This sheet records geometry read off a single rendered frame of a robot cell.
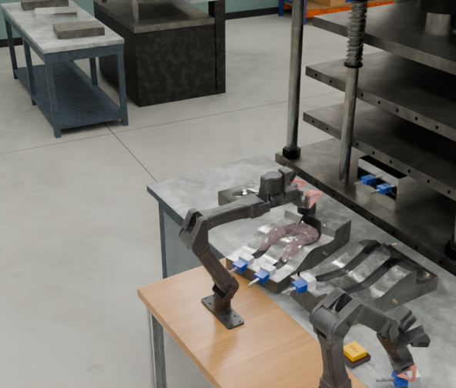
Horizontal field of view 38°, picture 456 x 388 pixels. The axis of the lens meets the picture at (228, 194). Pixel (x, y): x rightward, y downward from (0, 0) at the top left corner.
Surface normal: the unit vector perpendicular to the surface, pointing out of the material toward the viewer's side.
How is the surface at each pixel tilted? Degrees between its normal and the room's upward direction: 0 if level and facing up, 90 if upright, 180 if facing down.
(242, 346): 0
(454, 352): 0
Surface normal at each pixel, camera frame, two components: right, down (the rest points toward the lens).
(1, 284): 0.00, -0.88
